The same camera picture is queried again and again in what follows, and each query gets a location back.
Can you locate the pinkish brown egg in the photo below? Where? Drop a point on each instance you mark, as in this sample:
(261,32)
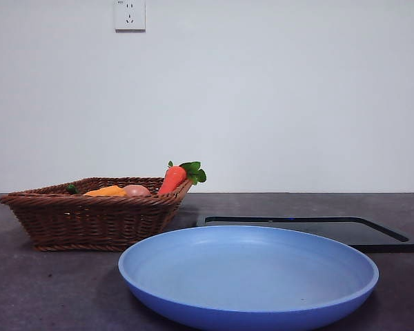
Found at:
(137,190)

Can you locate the black rectangular tray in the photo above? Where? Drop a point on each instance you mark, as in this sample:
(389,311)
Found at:
(383,241)

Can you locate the brown wicker basket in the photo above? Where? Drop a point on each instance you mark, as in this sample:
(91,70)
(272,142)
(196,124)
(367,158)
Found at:
(89,224)

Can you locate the orange carrot with green leaves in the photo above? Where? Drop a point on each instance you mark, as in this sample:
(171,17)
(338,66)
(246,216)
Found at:
(172,179)

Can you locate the blue round plate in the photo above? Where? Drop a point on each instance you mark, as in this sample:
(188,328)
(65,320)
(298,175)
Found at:
(248,276)

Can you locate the yellow corn cob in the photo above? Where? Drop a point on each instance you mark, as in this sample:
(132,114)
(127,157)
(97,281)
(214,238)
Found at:
(107,191)

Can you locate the green pepper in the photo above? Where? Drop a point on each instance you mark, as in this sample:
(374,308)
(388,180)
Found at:
(72,189)

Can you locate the white wall socket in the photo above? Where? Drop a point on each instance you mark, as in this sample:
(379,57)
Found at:
(130,17)

